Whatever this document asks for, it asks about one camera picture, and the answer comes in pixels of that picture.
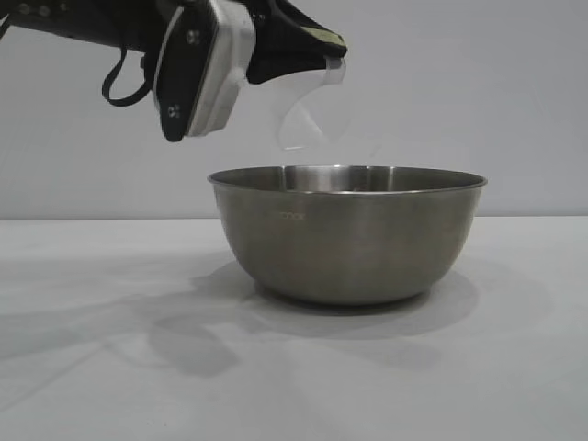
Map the clear plastic measuring cup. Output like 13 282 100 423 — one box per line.
274 55 383 169

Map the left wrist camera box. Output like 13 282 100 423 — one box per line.
153 0 256 143

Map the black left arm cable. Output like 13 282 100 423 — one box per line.
101 44 155 107

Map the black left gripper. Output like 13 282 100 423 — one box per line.
0 0 185 52

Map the stainless steel mixing bowl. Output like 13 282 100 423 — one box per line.
206 164 489 307

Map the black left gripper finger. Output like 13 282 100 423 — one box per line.
254 0 350 59
246 25 330 86

